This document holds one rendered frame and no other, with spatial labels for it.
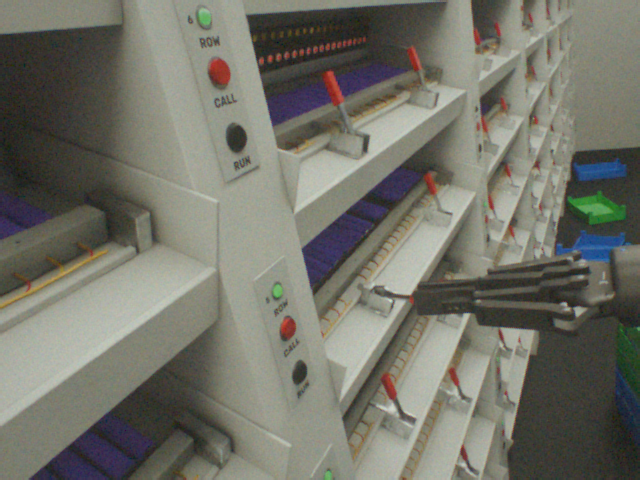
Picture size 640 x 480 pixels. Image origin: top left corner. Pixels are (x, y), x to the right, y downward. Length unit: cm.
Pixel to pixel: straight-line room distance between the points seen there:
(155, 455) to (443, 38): 79
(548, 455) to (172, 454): 138
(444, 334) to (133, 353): 67
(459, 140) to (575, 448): 107
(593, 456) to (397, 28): 130
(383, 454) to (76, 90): 55
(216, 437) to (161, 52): 29
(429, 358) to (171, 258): 57
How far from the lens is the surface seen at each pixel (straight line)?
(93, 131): 36
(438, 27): 94
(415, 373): 79
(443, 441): 96
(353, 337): 55
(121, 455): 43
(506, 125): 146
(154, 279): 31
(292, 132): 51
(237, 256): 33
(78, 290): 31
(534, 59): 233
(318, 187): 43
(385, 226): 72
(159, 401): 47
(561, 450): 169
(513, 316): 49
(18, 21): 27
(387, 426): 71
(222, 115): 32
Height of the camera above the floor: 122
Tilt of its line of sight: 20 degrees down
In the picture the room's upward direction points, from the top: 13 degrees counter-clockwise
